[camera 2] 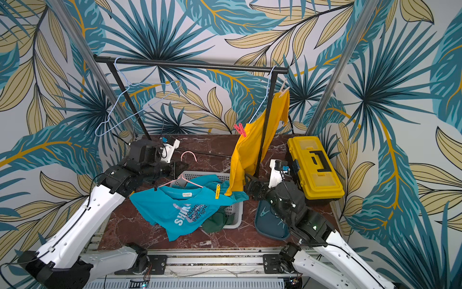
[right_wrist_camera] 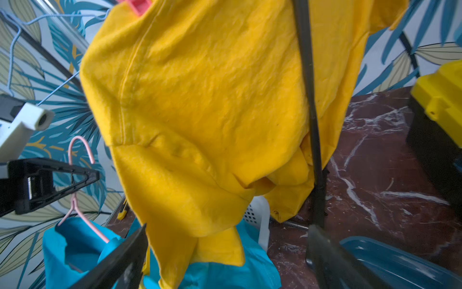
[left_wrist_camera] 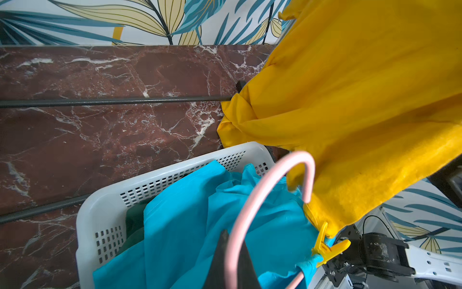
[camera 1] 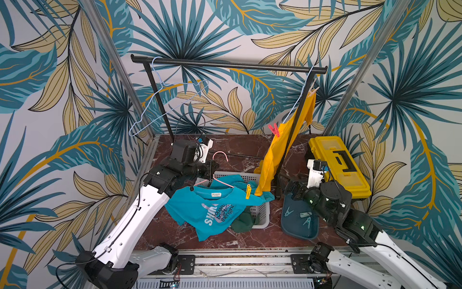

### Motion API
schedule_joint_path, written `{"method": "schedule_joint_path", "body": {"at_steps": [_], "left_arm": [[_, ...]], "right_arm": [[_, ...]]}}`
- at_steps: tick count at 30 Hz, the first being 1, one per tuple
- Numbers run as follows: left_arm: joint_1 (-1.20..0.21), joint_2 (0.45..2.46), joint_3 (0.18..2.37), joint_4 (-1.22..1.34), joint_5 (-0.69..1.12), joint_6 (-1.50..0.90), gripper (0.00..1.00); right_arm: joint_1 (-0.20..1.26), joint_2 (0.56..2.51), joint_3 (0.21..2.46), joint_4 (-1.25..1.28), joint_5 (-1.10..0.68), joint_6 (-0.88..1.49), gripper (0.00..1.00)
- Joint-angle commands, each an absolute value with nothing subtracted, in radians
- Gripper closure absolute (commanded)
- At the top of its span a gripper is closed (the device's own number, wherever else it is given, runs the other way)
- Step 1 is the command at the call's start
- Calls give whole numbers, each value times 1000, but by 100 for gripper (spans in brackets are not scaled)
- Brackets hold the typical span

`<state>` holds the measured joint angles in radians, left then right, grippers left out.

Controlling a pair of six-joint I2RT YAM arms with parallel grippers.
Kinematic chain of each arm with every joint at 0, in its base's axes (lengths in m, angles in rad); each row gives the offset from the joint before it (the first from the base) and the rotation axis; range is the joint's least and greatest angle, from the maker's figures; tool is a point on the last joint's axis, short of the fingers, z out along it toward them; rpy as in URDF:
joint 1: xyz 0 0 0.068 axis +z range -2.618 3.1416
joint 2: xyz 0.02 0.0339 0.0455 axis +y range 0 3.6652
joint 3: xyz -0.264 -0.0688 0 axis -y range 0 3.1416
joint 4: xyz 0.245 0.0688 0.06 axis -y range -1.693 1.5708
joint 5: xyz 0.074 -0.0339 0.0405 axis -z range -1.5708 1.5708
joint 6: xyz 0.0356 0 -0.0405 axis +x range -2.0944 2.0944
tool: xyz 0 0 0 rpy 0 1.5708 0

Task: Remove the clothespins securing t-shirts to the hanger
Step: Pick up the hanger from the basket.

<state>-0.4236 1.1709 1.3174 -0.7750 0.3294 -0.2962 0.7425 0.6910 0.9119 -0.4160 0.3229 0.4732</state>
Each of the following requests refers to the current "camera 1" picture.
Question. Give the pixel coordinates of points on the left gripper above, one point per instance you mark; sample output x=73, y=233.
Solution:
x=209, y=170

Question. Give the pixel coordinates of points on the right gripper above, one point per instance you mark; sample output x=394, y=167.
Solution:
x=293, y=189

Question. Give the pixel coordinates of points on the teal clothespin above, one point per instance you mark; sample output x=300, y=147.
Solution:
x=288, y=212
x=308, y=222

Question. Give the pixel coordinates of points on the mint white clothespin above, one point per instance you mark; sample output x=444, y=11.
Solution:
x=305, y=214

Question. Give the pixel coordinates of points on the yellow t-shirt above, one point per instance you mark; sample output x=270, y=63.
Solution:
x=273, y=158

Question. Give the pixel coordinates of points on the turquoise printed t-shirt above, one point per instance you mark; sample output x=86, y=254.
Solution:
x=212, y=209

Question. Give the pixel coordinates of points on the yellow clothespin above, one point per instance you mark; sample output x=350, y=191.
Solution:
x=248, y=191

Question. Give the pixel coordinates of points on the dark green t-shirt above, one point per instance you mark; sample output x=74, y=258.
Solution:
x=244, y=222

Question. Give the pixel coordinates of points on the pale blue wire hanger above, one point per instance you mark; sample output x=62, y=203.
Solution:
x=297, y=87

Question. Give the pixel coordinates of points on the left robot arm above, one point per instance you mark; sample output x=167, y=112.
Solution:
x=109, y=265

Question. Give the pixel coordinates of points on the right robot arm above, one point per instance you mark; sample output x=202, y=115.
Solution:
x=330, y=201

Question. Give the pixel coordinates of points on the dark teal plastic tray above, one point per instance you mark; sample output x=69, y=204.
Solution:
x=293, y=225

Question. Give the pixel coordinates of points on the grey perforated plastic basket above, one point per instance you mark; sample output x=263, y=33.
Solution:
x=262, y=212

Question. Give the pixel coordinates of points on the yellow black toolbox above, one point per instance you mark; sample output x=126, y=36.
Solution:
x=341, y=166

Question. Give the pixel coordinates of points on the pink red clothespin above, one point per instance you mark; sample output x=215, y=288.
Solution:
x=274, y=129

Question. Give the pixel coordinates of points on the beige pink clothespin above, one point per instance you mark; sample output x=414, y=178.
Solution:
x=312, y=93

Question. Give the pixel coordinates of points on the black clothes rack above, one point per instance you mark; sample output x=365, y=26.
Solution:
x=147, y=61

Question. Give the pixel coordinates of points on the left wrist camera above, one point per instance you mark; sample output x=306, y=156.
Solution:
x=205, y=144

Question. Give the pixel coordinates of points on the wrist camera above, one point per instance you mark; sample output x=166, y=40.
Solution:
x=317, y=170
x=205, y=144

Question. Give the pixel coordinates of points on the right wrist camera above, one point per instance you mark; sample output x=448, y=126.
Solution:
x=317, y=170

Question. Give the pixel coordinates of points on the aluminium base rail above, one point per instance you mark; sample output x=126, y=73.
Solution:
x=251, y=268

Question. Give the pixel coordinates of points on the right aluminium frame post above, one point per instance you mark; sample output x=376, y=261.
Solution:
x=373, y=52

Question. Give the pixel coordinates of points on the aluminium frame post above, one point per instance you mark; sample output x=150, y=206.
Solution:
x=373, y=52
x=99, y=26

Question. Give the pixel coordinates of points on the left aluminium frame post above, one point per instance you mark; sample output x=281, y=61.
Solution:
x=99, y=26

